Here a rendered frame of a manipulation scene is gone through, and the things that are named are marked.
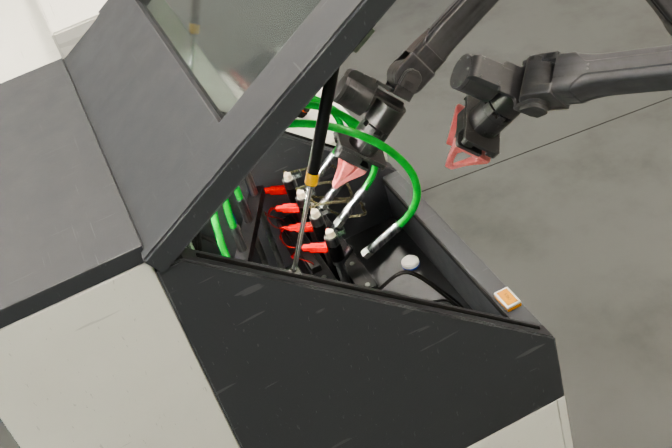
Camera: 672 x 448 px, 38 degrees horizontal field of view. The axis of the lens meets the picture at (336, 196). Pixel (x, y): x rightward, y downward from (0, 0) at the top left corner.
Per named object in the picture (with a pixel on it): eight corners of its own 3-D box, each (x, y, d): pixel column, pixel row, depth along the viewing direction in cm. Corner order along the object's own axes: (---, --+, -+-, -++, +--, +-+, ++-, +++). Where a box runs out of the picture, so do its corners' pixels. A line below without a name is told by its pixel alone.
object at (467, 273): (553, 383, 186) (543, 324, 177) (533, 393, 185) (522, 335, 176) (410, 222, 235) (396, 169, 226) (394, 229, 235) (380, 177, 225)
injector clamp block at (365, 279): (394, 336, 201) (377, 283, 192) (351, 358, 199) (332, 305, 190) (332, 251, 228) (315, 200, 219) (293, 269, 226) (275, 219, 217)
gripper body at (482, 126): (458, 145, 153) (485, 119, 147) (461, 98, 159) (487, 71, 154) (492, 161, 155) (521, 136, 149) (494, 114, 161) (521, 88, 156)
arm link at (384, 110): (410, 112, 172) (408, 99, 177) (377, 93, 170) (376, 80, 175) (388, 142, 175) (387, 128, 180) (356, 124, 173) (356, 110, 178)
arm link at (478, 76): (553, 112, 141) (564, 58, 143) (486, 83, 137) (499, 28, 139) (506, 130, 152) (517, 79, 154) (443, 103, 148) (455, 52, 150)
